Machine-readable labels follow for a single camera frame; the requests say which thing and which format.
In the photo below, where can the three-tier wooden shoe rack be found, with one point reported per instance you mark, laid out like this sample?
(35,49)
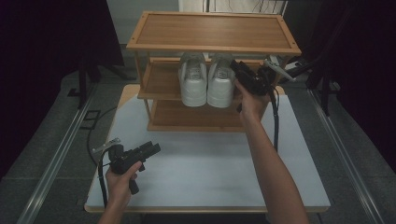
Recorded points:
(214,31)

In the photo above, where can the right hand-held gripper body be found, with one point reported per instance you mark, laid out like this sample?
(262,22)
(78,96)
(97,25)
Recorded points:
(260,81)

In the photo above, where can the dark curtain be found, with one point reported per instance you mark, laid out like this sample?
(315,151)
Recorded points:
(46,62)
(358,62)

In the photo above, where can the person's left hand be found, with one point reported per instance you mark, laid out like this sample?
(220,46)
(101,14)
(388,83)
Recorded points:
(120,186)

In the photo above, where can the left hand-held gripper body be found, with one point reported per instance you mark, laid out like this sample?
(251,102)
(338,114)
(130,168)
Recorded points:
(124,161)

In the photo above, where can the black floor socket frame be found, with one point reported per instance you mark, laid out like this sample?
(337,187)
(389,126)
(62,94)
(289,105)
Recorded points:
(90,119)

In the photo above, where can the white lace-up sneaker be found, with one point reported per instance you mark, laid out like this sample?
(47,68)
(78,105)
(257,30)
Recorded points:
(193,90)
(220,91)

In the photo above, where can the person's right hand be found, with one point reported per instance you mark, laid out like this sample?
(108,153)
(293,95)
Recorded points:
(252,105)

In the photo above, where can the black metal stand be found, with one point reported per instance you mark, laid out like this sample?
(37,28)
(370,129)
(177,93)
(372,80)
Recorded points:
(82,81)
(325,93)

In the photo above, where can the white power strip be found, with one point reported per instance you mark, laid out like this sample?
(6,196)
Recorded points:
(294,65)

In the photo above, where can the metal floor rail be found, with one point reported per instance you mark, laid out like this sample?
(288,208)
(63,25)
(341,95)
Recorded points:
(345,155)
(53,161)

